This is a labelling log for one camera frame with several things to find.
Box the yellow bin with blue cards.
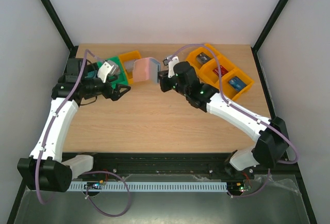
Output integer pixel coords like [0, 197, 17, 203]
[221, 69, 254, 101]

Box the beige card stack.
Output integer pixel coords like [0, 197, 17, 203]
[124, 59, 136, 74]

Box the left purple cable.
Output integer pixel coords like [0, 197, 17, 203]
[35, 49, 132, 218]

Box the blue card stack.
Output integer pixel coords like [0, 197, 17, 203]
[228, 76, 247, 92]

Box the teal card stack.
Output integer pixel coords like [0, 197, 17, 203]
[86, 71, 97, 78]

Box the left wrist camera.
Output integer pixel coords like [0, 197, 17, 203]
[97, 61, 119, 83]

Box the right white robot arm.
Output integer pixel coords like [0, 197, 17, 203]
[158, 57, 288, 179]

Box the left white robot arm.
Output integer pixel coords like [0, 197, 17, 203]
[17, 58, 130, 192]

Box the purple cable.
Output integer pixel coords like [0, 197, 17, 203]
[166, 43, 300, 199]
[35, 49, 132, 218]

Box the dark grey card stack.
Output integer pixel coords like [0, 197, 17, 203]
[196, 52, 211, 65]

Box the left yellow bin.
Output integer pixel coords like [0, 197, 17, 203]
[119, 50, 141, 84]

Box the red card stack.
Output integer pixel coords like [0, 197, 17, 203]
[212, 66, 228, 77]

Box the white slotted cable duct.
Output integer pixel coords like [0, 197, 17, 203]
[68, 181, 227, 193]

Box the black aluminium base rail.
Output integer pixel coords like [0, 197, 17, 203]
[62, 152, 254, 181]

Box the yellow bin with red cards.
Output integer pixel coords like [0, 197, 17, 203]
[199, 55, 237, 88]

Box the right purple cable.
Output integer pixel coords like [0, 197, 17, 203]
[166, 43, 300, 199]

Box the yellow bin with dark cards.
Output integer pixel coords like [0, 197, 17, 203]
[186, 44, 220, 72]

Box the green bin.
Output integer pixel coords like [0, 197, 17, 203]
[106, 56, 128, 89]

